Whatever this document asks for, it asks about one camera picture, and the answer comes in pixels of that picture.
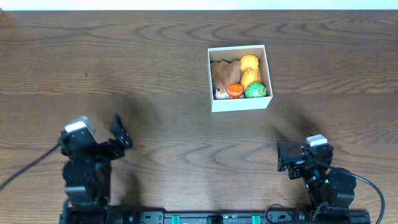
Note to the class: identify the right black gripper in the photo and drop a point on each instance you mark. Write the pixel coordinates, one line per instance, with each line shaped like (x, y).
(298, 163)

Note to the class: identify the white cardboard box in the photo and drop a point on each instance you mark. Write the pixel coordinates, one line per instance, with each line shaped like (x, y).
(230, 54)

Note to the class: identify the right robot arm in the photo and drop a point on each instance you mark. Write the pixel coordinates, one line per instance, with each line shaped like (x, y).
(328, 189)

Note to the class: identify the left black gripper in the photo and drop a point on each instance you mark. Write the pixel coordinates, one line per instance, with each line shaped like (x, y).
(109, 149)

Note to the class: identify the brown plush toy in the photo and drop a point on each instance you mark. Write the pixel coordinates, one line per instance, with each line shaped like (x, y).
(224, 73)

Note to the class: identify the green patterned ball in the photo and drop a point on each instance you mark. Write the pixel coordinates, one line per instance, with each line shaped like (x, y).
(255, 90)

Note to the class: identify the orange round toy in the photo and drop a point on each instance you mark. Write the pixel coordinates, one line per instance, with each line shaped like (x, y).
(235, 91)

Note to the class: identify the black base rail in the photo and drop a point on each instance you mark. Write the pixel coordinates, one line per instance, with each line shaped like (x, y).
(196, 218)

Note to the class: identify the yellow rubber dinosaur toy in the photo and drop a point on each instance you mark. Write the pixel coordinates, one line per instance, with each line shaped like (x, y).
(250, 69)

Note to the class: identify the white pink duck toy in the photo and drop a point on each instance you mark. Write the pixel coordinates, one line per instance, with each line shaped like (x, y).
(221, 94)

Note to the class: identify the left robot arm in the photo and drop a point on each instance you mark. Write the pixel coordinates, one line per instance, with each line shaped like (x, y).
(87, 173)

